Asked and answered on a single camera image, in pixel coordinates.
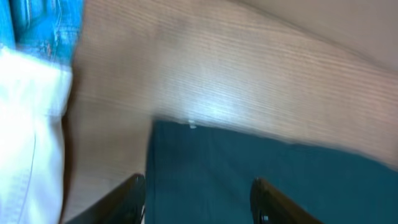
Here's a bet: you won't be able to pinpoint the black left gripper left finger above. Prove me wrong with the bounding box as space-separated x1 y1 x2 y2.
67 174 146 224

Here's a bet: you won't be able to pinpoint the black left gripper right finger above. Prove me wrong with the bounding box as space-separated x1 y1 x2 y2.
250 177 321 224

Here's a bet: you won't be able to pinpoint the black t-shirt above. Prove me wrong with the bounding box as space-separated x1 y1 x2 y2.
145 121 397 223

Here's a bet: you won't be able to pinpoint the beige shorts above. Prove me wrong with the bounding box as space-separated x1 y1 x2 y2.
1 47 73 223

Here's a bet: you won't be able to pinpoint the blue denim jeans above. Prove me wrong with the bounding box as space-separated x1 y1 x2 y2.
1 0 85 65

